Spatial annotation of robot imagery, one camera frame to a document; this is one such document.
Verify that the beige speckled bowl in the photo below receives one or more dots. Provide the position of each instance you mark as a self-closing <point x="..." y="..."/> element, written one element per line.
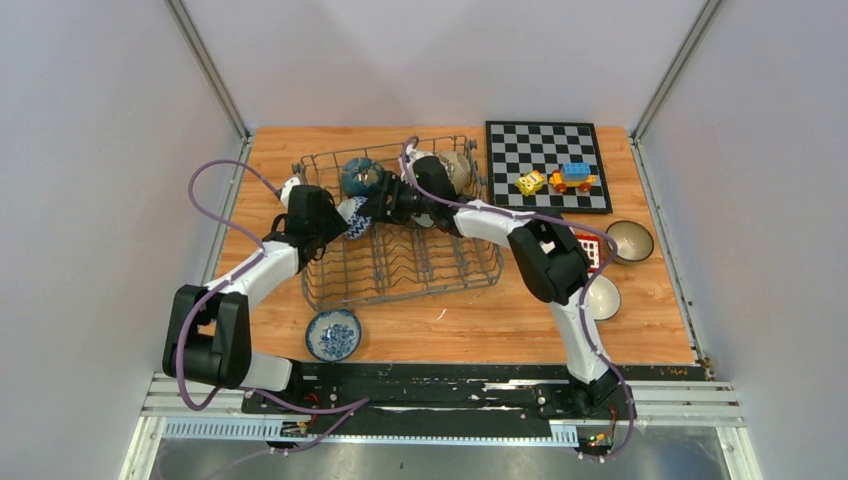
<point x="457" y="167"/>

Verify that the yellow toy block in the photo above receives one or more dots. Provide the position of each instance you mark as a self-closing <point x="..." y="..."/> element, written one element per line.
<point x="530" y="183"/>

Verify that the dark teal glazed bowl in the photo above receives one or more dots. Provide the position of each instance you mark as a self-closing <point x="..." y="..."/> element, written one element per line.
<point x="360" y="176"/>

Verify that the blue zigzag pattern bowl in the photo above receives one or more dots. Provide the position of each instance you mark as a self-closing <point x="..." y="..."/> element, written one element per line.
<point x="358" y="224"/>

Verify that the grey wire dish rack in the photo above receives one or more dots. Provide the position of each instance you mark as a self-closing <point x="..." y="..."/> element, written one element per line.
<point x="395" y="262"/>

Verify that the dark blue white bowl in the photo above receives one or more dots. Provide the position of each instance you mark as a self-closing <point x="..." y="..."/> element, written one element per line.
<point x="604" y="299"/>

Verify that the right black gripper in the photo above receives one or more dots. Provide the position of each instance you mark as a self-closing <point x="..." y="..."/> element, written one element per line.
<point x="378" y="208"/>

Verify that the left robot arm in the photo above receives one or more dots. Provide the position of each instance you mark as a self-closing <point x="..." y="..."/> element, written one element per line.
<point x="209" y="340"/>

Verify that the black white checkerboard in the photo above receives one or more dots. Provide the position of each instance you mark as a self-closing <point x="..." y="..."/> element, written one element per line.
<point x="517" y="147"/>

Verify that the orange blue toy car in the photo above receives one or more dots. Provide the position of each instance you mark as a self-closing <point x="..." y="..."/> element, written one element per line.
<point x="572" y="176"/>

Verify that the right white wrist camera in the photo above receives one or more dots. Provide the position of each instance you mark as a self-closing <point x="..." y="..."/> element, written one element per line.
<point x="408" y="158"/>

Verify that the black striped bowl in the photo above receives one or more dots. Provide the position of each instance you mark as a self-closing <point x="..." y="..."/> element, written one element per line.
<point x="635" y="243"/>

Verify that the red white toy block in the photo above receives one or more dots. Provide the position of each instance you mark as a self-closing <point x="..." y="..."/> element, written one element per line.
<point x="591" y="246"/>

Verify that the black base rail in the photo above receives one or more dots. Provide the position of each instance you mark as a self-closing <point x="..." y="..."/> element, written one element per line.
<point x="511" y="405"/>

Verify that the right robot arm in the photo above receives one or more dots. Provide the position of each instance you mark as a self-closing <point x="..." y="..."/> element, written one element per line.
<point x="553" y="265"/>

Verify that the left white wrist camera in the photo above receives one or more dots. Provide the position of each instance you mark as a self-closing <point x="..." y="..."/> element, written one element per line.
<point x="286" y="189"/>

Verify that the blue floral white bowl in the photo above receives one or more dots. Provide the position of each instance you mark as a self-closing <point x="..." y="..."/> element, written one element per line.
<point x="333" y="336"/>

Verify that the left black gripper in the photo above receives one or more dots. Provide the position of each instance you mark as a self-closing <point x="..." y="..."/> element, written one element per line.
<point x="334" y="224"/>

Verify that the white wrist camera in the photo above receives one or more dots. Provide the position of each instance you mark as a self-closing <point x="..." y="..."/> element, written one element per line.
<point x="286" y="189"/>
<point x="408" y="158"/>

